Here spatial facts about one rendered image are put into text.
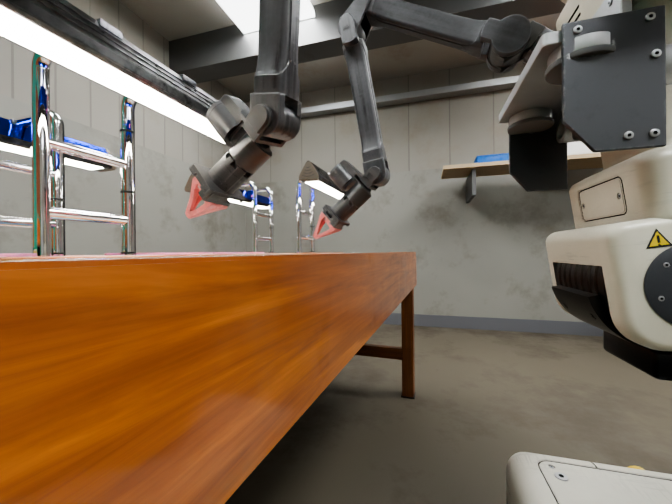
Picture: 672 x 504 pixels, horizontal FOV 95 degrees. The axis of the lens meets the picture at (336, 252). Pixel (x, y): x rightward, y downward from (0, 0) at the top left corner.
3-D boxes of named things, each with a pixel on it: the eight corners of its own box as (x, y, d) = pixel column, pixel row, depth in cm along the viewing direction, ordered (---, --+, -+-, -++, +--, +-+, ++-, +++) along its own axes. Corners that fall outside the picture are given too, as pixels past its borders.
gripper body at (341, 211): (320, 208, 85) (339, 189, 83) (333, 212, 94) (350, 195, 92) (334, 226, 83) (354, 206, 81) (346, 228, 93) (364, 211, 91)
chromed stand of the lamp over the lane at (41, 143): (201, 298, 63) (199, 79, 63) (96, 319, 44) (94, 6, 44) (134, 295, 69) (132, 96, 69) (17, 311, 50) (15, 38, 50)
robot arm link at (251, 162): (265, 147, 51) (280, 155, 57) (242, 116, 52) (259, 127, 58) (237, 175, 53) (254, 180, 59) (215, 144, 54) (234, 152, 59)
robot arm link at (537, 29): (552, 29, 65) (545, 43, 70) (508, 9, 67) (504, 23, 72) (521, 71, 67) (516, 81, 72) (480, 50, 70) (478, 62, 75)
